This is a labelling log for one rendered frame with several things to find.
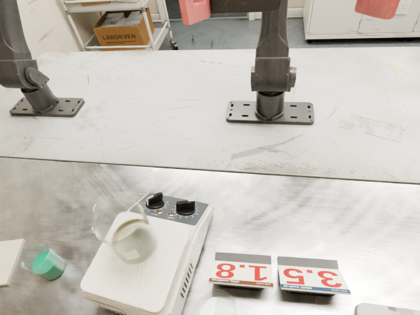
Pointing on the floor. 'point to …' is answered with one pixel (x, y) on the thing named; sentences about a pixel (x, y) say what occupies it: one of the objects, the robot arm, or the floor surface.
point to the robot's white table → (63, 63)
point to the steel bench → (219, 232)
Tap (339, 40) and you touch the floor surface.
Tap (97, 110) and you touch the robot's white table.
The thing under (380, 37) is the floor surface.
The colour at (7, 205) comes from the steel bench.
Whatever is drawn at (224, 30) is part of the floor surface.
